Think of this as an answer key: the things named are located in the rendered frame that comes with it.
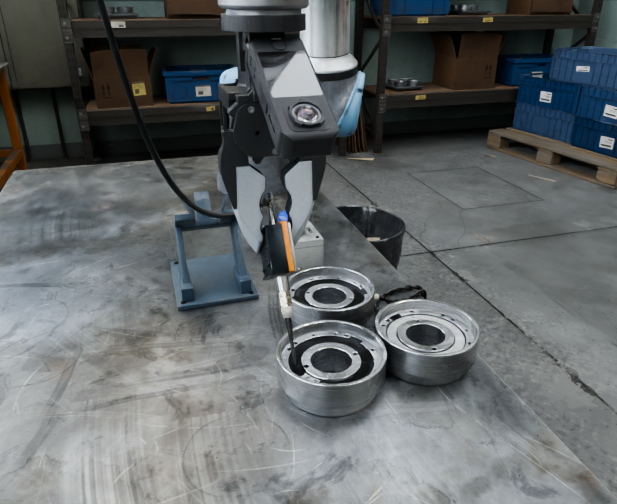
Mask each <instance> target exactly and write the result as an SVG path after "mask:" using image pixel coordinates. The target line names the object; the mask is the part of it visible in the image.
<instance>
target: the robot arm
mask: <svg viewBox="0 0 617 504"><path fill-rule="evenodd" d="M350 1H351V0H218V6H219V7H220V8H222V9H226V13H221V14H220V16H221V30H222V31H229V32H235V34H236V52H237V67H235V68H231V69H228V70H226V71H224V72H223V73H222V74H221V76H220V84H218V94H219V108H220V122H221V136H222V144H221V147H220V149H219V151H218V167H219V170H218V174H217V188H218V190H219V191H220V192H221V193H223V194H228V196H229V199H230V201H231V204H232V208H233V211H234V213H235V216H236V218H237V221H238V224H239V226H240V229H241V231H242V233H243V235H244V237H245V239H246V241H247V242H248V244H249V245H250V246H251V247H252V249H253V250H254V251H255V252H256V253H258V254H259V253H261V250H262V246H263V242H264V237H263V235H262V231H261V227H260V226H261V222H262V219H263V214H262V212H261V209H260V198H263V197H264V194H265V193H268V192H271V193H273V196H277V195H280V194H283V193H286V192H287V196H288V199H287V202H286V206H285V210H286V213H287V215H288V220H287V223H288V222H290V225H291V231H292V237H293V243H294V247H295V245H296V244H297V242H298V240H299V239H300V237H301V235H302V233H303V231H304V229H305V227H306V225H307V222H308V220H309V218H310V215H311V212H312V209H313V206H314V202H315V201H316V200H317V196H318V193H319V189H320V186H321V182H322V179H323V176H324V172H325V167H326V155H330V154H331V153H332V151H333V147H334V144H335V140H336V137H348V136H351V135H352V134H354V132H355V131H356V128H357V123H358V118H359V112H360V106H361V100H362V94H363V88H364V82H365V73H363V72H361V71H358V72H357V68H358V62H357V60H356V59H355V58H354V57H353V56H352V55H351V54H350V52H349V45H350ZM295 31H300V38H285V32H295Z"/></svg>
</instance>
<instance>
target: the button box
mask: <svg viewBox="0 0 617 504"><path fill-rule="evenodd" d="M294 249H295V256H296V262H297V268H300V271H301V270H304V269H308V268H313V267H320V266H323V252H324V239H323V238H322V236H321V235H320V234H319V232H318V231H317V230H316V229H315V227H314V226H313V225H312V224H311V222H310V221H308V222H307V225H306V227H305V229H304V231H303V233H302V235H301V237H300V239H299V240H298V242H297V244H296V245H295V247H294Z"/></svg>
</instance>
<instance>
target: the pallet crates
mask: <svg viewBox="0 0 617 504"><path fill-rule="evenodd" d="M553 49H554V53H553V56H552V57H553V59H552V64H551V69H550V72H544V73H530V74H519V75H521V77H520V82H518V83H519V89H518V95H517V101H515V102H517V103H516V108H514V109H515V115H514V121H513V127H508V128H506V129H503V128H501V129H493V130H489V133H488V135H489V136H488V140H487V146H486V147H487V148H490V149H493V150H496V151H499V152H502V153H505V154H508V155H511V156H514V157H517V158H520V159H523V160H526V161H529V162H532V163H535V164H538V165H540V166H543V167H546V168H549V169H552V170H555V171H558V172H561V173H564V174H567V175H570V176H573V177H576V178H579V179H582V180H585V181H588V182H591V183H594V184H596V185H599V186H602V187H605V188H608V189H611V190H617V49H616V48H604V47H593V46H583V47H564V48H553ZM568 49H577V50H568ZM533 75H542V78H539V77H533ZM509 139H512V140H515V141H516V143H518V144H521V145H525V146H528V147H531V148H534V149H537V150H538V152H537V155H536V156H533V155H530V154H527V153H524V152H520V151H517V150H514V149H511V148H508V147H509ZM562 157H563V158H567V159H570V160H573V161H576V162H579V163H583V164H586V165H589V166H592V167H596V168H598V171H597V175H596V176H595V175H592V174H589V173H586V172H582V171H579V170H576V169H573V168H570V167H567V166H564V165H561V164H559V163H560V161H561V158H562Z"/></svg>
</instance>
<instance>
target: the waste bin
mask: <svg viewBox="0 0 617 504"><path fill-rule="evenodd" d="M336 208H337V209H338V210H339V211H340V212H341V213H342V214H343V215H344V216H345V217H346V218H347V219H348V220H349V221H350V222H351V223H352V224H353V225H354V226H355V227H356V228H357V229H358V230H359V231H360V232H361V234H362V235H363V236H364V237H365V238H380V240H376V241H369V242H370V243H371V244H372V245H373V246H374V247H375V248H376V249H377V250H378V251H379V252H380V253H381V254H382V255H383V256H384V257H385V258H386V260H387V261H388V262H389V263H390V264H391V265H392V266H393V267H394V268H395V269H396V270H397V268H398V265H399V262H400V257H401V251H402V244H403V236H404V233H405V229H406V227H405V223H404V221H403V220H402V219H401V218H400V217H398V216H396V215H394V214H392V213H390V212H388V211H385V210H383V209H379V208H375V207H369V206H358V205H347V206H336Z"/></svg>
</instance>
